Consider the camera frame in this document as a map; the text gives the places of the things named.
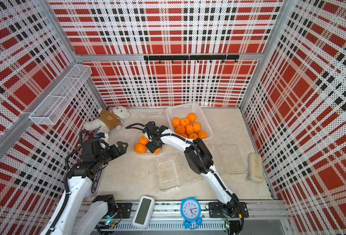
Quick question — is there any orange back container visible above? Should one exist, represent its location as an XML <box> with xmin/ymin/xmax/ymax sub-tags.
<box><xmin>134</xmin><ymin>144</ymin><xmax>147</xmax><ymax>153</ymax></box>
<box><xmin>138</xmin><ymin>136</ymin><xmax>149</xmax><ymax>146</ymax></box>
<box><xmin>187</xmin><ymin>113</ymin><xmax>197</xmax><ymax>123</ymax></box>
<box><xmin>154</xmin><ymin>148</ymin><xmax>161</xmax><ymax>154</ymax></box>

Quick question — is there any orange front container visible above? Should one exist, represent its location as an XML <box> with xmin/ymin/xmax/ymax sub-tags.
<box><xmin>180</xmin><ymin>118</ymin><xmax>190</xmax><ymax>127</ymax></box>
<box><xmin>185</xmin><ymin>124</ymin><xmax>194</xmax><ymax>136</ymax></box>
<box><xmin>172</xmin><ymin>118</ymin><xmax>180</xmax><ymax>128</ymax></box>
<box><xmin>193</xmin><ymin>122</ymin><xmax>201</xmax><ymax>133</ymax></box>

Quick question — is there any orange one container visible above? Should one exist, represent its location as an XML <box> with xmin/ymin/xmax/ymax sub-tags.
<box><xmin>175</xmin><ymin>125</ymin><xmax>186</xmax><ymax>135</ymax></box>

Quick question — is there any white plastic basket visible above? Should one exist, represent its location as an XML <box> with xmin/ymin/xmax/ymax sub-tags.
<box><xmin>166</xmin><ymin>103</ymin><xmax>214</xmax><ymax>141</ymax></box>

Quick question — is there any orange three container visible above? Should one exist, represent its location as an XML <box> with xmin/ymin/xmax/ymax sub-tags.
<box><xmin>188</xmin><ymin>133</ymin><xmax>198</xmax><ymax>140</ymax></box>

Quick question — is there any clear clamshell container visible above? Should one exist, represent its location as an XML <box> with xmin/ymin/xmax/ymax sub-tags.
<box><xmin>156</xmin><ymin>155</ymin><xmax>181</xmax><ymax>192</ymax></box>
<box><xmin>132</xmin><ymin>136</ymin><xmax>163</xmax><ymax>157</ymax></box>
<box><xmin>211</xmin><ymin>144</ymin><xmax>246</xmax><ymax>174</ymax></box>

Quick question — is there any orange four container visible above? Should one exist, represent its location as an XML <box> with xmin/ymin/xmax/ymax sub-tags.
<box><xmin>197</xmin><ymin>131</ymin><xmax>207</xmax><ymax>140</ymax></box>

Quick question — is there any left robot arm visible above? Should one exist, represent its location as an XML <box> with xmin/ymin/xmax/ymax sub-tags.
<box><xmin>42</xmin><ymin>130</ymin><xmax>129</xmax><ymax>235</ymax></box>

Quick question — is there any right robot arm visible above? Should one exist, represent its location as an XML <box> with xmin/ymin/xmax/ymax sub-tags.
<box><xmin>142</xmin><ymin>121</ymin><xmax>244</xmax><ymax>218</ymax></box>

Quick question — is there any purple white speaker box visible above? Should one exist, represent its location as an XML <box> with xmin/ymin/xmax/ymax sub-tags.
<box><xmin>91</xmin><ymin>170</ymin><xmax>102</xmax><ymax>197</ymax></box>

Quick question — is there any white teddy bear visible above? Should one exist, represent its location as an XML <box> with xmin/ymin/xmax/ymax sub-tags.
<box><xmin>83</xmin><ymin>106</ymin><xmax>130</xmax><ymax>143</ymax></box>

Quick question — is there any white digital timer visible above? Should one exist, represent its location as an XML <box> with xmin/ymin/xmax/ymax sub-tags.
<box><xmin>132</xmin><ymin>195</ymin><xmax>155</xmax><ymax>229</ymax></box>

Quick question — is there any blue alarm clock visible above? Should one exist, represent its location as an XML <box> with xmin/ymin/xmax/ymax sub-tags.
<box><xmin>180</xmin><ymin>197</ymin><xmax>202</xmax><ymax>230</ymax></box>

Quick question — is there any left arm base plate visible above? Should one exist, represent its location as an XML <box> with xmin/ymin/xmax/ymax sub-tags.
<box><xmin>113</xmin><ymin>202</ymin><xmax>132</xmax><ymax>219</ymax></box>

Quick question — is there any white wire wall shelf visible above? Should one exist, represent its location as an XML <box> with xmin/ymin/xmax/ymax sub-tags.
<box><xmin>29</xmin><ymin>64</ymin><xmax>92</xmax><ymax>125</ymax></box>

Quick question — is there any black hook rail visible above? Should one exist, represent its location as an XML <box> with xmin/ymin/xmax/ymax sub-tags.
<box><xmin>144</xmin><ymin>54</ymin><xmax>240</xmax><ymax>63</ymax></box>

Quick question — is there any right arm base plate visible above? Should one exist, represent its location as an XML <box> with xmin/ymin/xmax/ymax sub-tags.
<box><xmin>206</xmin><ymin>202</ymin><xmax>249</xmax><ymax>218</ymax></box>

